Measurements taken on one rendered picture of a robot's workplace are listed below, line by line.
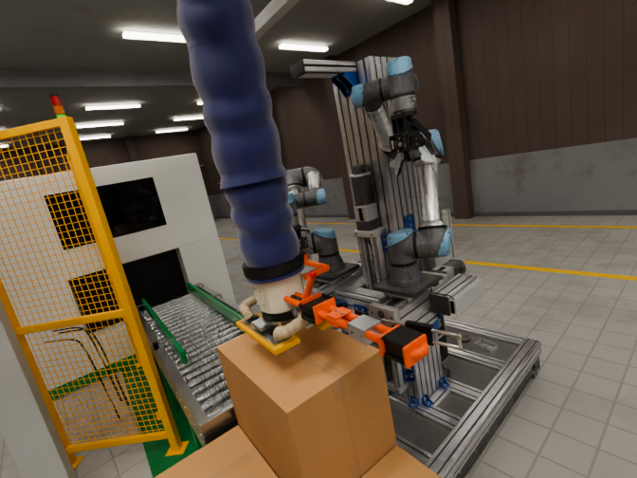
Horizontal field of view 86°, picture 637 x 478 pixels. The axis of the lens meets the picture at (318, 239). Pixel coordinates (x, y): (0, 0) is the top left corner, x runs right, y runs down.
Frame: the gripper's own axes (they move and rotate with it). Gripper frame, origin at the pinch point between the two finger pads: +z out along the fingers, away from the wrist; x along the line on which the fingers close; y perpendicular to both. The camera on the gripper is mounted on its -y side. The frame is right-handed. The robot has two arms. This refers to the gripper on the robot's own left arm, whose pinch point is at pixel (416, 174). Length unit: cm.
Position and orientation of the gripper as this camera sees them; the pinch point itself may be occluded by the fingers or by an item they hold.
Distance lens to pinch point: 117.9
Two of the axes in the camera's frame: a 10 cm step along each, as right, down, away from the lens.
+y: -7.4, 2.9, -6.1
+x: 6.5, 0.4, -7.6
